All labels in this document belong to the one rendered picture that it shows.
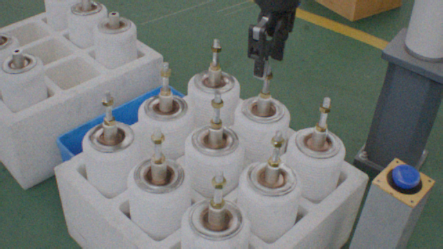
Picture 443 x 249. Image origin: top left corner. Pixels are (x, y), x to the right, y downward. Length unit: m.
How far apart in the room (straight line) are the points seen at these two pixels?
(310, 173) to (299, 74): 0.69
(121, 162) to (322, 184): 0.32
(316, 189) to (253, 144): 0.13
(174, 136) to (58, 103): 0.29
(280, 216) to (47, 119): 0.52
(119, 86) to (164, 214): 0.44
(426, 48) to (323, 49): 0.64
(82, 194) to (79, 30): 0.49
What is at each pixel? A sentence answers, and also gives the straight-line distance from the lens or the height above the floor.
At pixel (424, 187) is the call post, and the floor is 0.31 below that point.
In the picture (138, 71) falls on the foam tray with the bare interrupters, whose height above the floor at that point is 0.17.
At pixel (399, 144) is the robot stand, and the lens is 1.17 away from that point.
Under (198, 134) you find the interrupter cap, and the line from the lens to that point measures 0.86.
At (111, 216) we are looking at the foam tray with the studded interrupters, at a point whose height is 0.18.
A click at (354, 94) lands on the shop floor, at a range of 1.47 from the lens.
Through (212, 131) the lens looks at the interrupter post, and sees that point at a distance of 0.83.
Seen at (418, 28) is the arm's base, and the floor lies 0.36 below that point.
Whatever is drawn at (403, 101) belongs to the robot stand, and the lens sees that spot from 1.12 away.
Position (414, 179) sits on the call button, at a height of 0.33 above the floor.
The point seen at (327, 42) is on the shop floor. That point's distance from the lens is 1.70.
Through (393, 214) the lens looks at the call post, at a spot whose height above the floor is 0.28.
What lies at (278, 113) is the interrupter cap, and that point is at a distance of 0.92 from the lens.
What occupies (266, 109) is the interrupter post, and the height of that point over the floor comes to 0.26.
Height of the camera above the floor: 0.80
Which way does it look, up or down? 38 degrees down
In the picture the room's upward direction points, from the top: 4 degrees clockwise
